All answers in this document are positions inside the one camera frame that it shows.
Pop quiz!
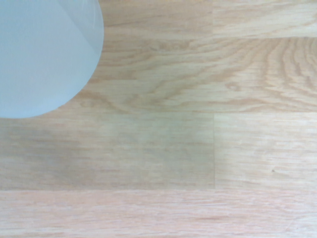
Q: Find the white plastic pitcher blue lid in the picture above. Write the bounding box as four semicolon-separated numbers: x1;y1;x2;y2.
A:
0;0;104;119

